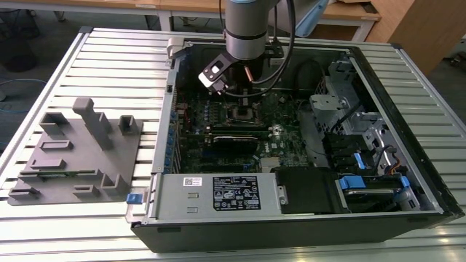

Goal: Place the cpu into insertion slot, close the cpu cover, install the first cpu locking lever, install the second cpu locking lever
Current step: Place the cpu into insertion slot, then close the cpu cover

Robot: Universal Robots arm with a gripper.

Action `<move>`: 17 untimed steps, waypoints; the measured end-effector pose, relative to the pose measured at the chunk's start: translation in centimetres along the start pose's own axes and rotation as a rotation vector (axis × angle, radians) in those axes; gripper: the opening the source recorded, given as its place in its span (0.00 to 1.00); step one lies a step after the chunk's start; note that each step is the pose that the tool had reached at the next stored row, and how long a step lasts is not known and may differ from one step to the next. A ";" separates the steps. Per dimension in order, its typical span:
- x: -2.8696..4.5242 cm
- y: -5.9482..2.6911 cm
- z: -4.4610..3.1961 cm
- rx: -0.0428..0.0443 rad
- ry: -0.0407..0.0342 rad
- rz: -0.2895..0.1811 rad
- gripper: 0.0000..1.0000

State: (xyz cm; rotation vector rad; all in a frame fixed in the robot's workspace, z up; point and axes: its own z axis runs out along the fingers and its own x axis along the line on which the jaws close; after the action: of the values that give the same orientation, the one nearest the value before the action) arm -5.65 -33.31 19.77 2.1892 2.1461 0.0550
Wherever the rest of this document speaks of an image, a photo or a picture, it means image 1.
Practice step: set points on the black office chair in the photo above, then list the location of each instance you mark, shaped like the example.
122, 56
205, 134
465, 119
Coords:
18, 41

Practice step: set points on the blue disk carrier tab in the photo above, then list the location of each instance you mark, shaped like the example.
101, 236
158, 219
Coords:
404, 181
360, 161

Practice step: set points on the CPU socket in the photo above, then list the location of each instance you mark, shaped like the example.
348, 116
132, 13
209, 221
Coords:
244, 123

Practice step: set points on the silver CPU chip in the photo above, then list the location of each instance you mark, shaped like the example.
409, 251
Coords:
245, 112

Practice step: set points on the copper coloured rod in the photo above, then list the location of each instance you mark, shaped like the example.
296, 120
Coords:
249, 73

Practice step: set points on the hard disk in blue carrier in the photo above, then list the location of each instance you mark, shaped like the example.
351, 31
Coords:
352, 182

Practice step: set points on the silver power supply unit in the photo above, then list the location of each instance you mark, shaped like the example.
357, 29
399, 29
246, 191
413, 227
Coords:
176, 196

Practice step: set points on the silver metal drive cage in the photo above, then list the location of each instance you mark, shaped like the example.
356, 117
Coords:
328, 101

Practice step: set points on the small grey wrist camera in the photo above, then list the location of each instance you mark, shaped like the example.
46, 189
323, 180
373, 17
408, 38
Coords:
274, 50

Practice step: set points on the black PC case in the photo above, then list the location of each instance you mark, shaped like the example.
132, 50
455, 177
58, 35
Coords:
256, 234

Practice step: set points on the grey parts rack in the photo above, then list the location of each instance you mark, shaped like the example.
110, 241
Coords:
84, 163

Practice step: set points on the green motherboard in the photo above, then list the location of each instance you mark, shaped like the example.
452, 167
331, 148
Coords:
288, 142

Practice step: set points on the wooden cabinet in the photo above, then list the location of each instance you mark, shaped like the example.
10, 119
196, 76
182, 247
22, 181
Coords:
429, 27

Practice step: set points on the black graphics card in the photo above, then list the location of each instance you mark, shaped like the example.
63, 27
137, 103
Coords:
234, 146

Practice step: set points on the silver chipset heatsink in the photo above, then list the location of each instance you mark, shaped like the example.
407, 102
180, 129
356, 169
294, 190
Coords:
270, 161

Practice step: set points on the wooden desk white frame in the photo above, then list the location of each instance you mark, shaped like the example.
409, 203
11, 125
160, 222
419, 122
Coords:
349, 16
73, 5

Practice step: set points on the blue case latch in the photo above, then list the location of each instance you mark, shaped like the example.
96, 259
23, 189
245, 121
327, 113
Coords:
136, 198

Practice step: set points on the black plastic shroud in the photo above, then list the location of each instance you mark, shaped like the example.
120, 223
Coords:
306, 191

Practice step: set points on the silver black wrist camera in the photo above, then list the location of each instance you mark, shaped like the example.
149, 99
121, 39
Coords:
213, 72

